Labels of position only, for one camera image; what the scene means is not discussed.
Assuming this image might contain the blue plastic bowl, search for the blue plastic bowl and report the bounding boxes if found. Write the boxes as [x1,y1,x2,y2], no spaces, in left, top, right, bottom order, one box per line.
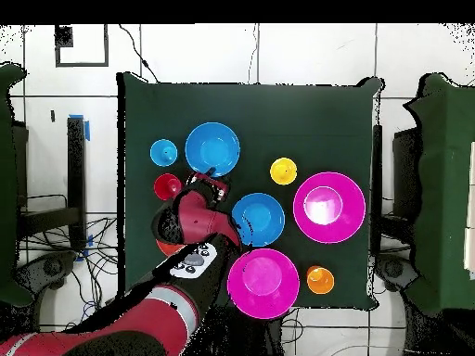
[184,121,241,178]
[231,192,286,248]

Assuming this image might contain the yellow plastic cup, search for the yellow plastic cup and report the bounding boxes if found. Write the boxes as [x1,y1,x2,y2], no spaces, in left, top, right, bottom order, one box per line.
[269,157,299,186]

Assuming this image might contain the red plastic cup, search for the red plastic cup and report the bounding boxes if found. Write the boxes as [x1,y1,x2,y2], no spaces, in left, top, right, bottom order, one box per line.
[153,172,184,202]

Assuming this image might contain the light blue plastic cup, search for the light blue plastic cup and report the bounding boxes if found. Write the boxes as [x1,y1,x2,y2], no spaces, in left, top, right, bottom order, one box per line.
[148,138,179,168]

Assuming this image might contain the red-orange plastic bowl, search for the red-orange plastic bowl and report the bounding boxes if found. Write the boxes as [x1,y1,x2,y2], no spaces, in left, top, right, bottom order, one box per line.
[155,238,186,258]

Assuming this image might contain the dark green table cloth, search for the dark green table cloth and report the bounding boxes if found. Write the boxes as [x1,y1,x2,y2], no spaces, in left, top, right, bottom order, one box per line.
[116,71,385,311]

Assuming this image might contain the pink plastic bowl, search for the pink plastic bowl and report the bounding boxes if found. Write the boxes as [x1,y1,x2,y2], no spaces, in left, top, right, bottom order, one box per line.
[226,248,301,321]
[292,171,367,245]

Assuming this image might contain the black metal stand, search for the black metal stand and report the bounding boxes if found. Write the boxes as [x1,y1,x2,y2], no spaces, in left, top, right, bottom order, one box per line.
[370,123,384,257]
[16,116,88,251]

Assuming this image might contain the orange plastic cup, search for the orange plastic cup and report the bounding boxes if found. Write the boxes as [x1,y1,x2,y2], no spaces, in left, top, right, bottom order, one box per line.
[306,265,336,296]

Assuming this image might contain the black tape square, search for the black tape square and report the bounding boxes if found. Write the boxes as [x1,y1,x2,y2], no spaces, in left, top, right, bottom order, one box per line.
[54,23,109,69]

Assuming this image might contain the green-covered side table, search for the green-covered side table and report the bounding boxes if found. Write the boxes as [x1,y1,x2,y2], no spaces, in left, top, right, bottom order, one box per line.
[0,62,34,307]
[404,71,475,316]

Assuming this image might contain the thin black cable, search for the thin black cable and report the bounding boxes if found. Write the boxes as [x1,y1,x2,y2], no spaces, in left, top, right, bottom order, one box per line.
[118,23,161,83]

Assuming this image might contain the tangle of floor cables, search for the tangle of floor cables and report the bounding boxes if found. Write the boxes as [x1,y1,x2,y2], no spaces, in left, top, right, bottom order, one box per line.
[18,192,120,327]

